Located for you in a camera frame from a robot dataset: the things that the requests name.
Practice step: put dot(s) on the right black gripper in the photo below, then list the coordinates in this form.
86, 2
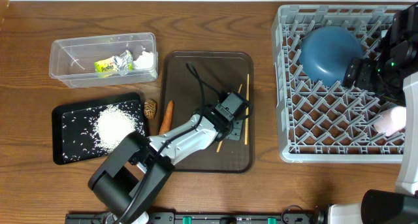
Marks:
366, 68

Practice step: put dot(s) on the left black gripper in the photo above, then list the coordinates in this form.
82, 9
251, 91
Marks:
238, 136

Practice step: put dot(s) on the wooden chopstick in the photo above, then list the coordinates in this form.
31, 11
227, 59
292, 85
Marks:
221, 142
247, 112

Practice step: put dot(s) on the dark blue plate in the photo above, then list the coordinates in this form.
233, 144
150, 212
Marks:
326, 53

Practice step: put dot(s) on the pink plastic cup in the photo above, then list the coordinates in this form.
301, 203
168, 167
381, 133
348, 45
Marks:
391, 121

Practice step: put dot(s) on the orange carrot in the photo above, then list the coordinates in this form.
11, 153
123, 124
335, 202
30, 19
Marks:
167, 120

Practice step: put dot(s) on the brown dried mushroom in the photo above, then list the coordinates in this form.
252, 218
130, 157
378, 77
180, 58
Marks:
150, 108

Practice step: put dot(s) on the white tissue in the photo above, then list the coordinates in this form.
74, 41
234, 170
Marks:
144, 61

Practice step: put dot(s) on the yellow foil snack wrapper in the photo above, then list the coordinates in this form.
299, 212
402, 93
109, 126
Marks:
121, 64

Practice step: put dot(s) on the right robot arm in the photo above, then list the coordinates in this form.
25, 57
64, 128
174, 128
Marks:
393, 77

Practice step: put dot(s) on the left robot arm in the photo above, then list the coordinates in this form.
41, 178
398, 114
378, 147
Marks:
131, 177

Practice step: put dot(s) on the grey dishwasher rack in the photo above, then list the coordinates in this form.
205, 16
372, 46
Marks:
330, 124

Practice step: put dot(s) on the black waste tray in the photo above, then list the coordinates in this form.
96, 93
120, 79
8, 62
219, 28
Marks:
60, 110

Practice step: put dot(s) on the dark brown serving tray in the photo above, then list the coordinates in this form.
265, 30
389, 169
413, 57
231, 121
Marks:
224, 71

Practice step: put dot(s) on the white rice pile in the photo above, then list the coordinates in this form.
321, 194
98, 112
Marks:
97, 131

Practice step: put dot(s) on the clear plastic bin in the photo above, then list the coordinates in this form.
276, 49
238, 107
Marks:
72, 60

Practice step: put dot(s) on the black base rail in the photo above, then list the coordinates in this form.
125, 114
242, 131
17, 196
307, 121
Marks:
172, 218

